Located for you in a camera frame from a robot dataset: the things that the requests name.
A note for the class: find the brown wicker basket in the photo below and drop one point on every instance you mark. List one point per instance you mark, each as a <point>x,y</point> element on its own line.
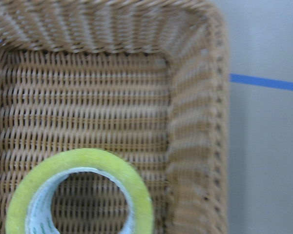
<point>144,79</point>

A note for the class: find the yellow tape roll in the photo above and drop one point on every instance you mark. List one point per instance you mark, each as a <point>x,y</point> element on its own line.
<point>29,211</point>

